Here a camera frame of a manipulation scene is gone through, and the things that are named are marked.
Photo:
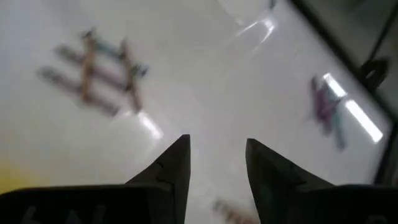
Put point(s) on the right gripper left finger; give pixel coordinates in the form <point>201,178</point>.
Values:
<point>174,174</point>

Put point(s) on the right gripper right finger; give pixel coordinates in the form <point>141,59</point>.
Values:
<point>270,180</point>

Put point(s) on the teal crayon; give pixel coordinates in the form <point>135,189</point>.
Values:
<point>109,49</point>
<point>339,130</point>

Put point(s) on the black clamp hook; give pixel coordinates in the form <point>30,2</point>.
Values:
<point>381,67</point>

